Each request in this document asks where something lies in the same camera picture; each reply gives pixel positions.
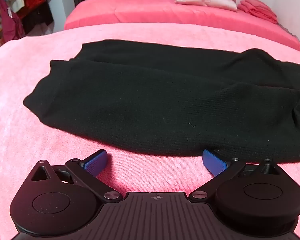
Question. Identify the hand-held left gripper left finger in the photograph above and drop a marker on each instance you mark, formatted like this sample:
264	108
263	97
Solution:
96	162

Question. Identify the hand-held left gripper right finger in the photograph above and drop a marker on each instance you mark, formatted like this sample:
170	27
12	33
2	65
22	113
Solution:
213	163

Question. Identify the black pants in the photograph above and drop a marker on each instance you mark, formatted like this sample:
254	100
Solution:
145	97

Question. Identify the pink fleece blanket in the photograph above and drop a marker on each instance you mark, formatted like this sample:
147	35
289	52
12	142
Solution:
20	85

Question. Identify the folded red cloth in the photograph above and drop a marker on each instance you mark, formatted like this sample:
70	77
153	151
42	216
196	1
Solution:
258	8

